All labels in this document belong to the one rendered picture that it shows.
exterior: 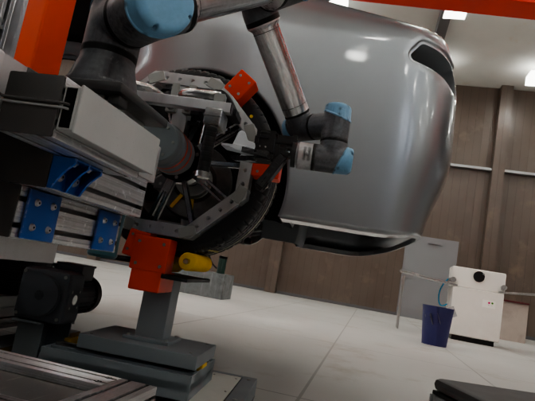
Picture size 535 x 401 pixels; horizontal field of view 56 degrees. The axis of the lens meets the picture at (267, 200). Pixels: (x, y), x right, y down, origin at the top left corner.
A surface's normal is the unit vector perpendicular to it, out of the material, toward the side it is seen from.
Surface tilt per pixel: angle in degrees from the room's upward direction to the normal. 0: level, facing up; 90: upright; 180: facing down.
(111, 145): 90
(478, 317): 90
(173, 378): 90
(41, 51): 90
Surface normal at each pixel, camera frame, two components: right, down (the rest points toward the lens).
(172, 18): 0.59, 0.06
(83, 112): 0.97, 0.14
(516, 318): -0.19, -0.17
